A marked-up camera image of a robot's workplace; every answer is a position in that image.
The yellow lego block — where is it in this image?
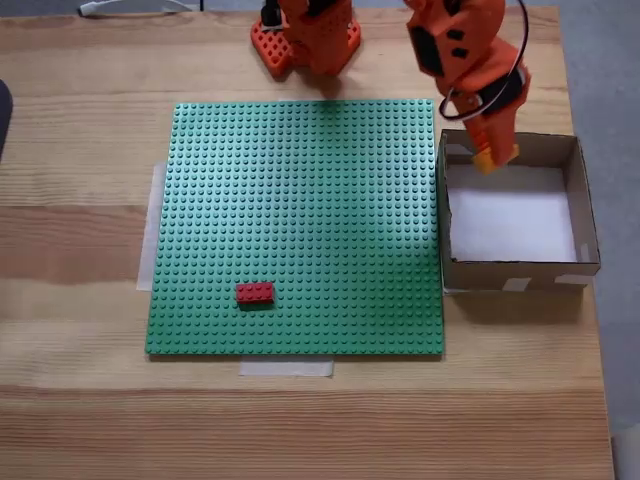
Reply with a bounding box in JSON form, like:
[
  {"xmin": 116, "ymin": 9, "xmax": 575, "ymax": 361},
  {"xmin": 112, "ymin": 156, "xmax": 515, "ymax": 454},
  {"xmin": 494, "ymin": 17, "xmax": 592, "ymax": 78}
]
[{"xmin": 472, "ymin": 148, "xmax": 500, "ymax": 176}]

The open cardboard box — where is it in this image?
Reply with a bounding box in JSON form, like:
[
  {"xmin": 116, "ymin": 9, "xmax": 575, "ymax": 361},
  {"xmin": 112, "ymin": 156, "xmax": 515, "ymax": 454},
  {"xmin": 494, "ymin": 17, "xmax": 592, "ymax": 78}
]
[{"xmin": 435, "ymin": 128, "xmax": 602, "ymax": 296}]

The green lego baseplate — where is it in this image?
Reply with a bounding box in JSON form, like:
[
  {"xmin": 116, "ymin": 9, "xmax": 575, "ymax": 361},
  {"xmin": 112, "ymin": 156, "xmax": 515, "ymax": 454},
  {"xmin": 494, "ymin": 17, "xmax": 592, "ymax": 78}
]
[{"xmin": 143, "ymin": 98, "xmax": 446, "ymax": 360}]

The red lego block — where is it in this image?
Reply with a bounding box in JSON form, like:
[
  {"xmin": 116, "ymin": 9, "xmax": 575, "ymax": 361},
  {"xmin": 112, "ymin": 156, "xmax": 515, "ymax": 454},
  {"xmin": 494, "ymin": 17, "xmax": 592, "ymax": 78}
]
[{"xmin": 235, "ymin": 281, "xmax": 277, "ymax": 306}]

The translucent masking tape strip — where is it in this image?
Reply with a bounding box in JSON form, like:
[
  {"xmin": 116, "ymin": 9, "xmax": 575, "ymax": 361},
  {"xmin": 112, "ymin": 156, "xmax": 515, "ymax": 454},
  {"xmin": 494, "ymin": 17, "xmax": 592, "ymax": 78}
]
[
  {"xmin": 135, "ymin": 162, "xmax": 169, "ymax": 294},
  {"xmin": 238, "ymin": 358, "xmax": 335, "ymax": 379}
]

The white plastic object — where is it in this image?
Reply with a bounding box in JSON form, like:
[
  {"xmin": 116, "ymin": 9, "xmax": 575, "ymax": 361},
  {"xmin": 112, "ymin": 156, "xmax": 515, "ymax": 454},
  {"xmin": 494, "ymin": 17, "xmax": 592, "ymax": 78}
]
[{"xmin": 77, "ymin": 0, "xmax": 189, "ymax": 17}]

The black rounded object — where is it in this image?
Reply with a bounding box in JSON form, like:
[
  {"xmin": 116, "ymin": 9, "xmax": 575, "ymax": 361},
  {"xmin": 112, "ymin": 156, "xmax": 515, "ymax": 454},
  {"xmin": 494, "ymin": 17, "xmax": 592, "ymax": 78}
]
[{"xmin": 0, "ymin": 78, "xmax": 14, "ymax": 162}]

